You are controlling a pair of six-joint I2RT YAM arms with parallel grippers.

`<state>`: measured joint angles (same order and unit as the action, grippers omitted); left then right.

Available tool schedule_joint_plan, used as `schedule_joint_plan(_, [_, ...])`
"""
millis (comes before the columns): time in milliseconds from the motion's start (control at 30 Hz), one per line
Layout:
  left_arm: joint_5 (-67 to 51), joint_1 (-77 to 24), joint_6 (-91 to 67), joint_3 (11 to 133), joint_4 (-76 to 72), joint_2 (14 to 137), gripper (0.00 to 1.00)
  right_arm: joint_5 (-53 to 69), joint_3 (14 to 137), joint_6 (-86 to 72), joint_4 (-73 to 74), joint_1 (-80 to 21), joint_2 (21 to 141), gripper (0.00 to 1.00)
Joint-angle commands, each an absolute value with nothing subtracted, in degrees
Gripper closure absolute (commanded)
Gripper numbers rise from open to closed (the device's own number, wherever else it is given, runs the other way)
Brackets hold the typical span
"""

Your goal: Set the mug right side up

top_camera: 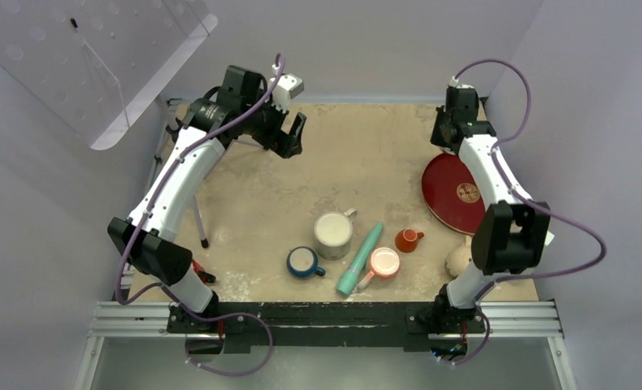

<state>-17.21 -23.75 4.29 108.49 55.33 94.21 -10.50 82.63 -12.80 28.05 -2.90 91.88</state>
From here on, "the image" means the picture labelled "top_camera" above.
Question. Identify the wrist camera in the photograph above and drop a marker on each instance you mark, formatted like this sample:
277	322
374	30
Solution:
456	83
288	87

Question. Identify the clear acrylic panel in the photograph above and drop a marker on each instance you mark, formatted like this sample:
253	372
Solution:
99	65

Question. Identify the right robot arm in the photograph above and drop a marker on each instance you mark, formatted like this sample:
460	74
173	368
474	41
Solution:
512	235

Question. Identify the cream teapot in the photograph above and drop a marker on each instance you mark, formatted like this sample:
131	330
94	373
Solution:
459	258

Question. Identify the pink white mug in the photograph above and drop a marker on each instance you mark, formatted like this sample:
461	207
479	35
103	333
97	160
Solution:
383	263

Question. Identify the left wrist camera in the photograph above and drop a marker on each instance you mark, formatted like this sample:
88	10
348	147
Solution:
288	87

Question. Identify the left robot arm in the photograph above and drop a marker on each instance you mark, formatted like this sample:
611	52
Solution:
244	104

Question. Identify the large white cat mug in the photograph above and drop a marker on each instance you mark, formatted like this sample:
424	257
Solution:
333	232

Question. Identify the teal pen tube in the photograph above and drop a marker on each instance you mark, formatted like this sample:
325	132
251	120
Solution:
349	280

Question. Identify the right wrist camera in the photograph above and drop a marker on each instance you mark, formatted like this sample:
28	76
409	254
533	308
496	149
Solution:
456	83

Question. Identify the tripod stand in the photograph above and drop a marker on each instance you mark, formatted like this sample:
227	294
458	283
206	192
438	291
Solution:
170	125

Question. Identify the red glossy mug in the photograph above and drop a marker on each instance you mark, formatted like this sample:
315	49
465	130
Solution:
204	276

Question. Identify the blue mug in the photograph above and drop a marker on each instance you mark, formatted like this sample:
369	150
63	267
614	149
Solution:
303	262

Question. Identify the small orange cup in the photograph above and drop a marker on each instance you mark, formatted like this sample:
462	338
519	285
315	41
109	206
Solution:
407	240

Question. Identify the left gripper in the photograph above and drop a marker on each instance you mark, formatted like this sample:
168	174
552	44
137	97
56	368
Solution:
279	140

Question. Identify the red round tray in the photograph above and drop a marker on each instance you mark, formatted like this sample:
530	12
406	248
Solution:
451	194

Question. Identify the aluminium frame rail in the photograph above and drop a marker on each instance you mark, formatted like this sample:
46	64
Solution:
257	207

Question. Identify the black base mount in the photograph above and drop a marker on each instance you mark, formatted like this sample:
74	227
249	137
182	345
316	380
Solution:
413	326

